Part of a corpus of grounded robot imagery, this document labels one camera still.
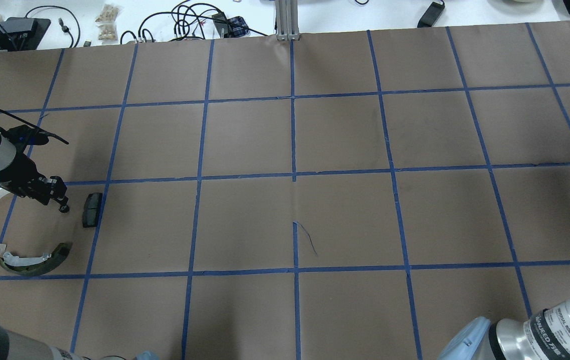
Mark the black power adapter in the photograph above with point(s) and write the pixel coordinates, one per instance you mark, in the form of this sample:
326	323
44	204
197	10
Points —
432	14

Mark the black brake pad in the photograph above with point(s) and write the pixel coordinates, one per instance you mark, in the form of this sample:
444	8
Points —
91	210

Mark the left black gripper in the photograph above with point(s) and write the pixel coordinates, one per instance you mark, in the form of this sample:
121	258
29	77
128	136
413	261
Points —
20	173

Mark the olive brake shoe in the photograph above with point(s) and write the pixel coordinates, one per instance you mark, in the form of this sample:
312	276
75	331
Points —
35	266

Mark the aluminium frame post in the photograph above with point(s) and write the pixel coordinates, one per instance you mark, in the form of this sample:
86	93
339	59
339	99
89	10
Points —
286	20

